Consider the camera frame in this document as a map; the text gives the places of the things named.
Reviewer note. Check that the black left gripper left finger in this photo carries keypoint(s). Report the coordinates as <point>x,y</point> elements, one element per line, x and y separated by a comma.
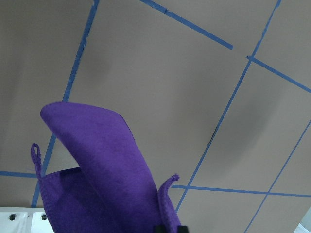
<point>159,229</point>

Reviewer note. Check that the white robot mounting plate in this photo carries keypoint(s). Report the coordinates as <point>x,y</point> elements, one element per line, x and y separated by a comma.
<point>24,220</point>

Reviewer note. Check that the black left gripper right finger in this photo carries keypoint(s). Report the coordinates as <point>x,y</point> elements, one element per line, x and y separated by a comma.
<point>182,229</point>

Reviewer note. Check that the purple microfibre towel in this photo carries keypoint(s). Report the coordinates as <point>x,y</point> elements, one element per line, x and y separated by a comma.
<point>112,189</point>

